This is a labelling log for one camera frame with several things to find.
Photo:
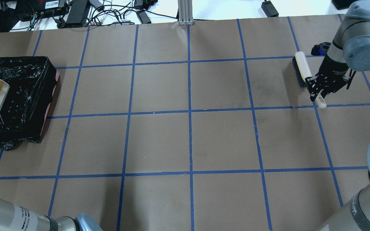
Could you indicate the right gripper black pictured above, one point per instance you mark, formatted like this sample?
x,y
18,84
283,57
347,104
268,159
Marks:
x,y
332,69

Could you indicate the beige hand brush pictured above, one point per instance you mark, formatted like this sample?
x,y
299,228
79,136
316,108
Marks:
x,y
302,71

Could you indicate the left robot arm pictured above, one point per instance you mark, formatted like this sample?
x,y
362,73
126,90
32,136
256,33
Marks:
x,y
17,218

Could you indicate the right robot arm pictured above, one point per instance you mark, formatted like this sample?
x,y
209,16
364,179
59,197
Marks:
x,y
350,49

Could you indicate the black lined trash bin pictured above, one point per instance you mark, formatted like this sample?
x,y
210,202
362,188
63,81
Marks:
x,y
32,82

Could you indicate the black smartphone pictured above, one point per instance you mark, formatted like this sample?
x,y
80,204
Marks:
x,y
342,4

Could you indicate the black power adapter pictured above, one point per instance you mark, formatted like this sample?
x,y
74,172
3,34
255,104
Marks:
x,y
269,9

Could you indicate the black power brick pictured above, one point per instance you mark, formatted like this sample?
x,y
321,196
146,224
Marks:
x,y
78,13

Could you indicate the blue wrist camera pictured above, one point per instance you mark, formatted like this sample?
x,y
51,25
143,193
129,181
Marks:
x,y
320,49

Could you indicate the aluminium frame post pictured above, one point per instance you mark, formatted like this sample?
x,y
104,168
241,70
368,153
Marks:
x,y
185,12

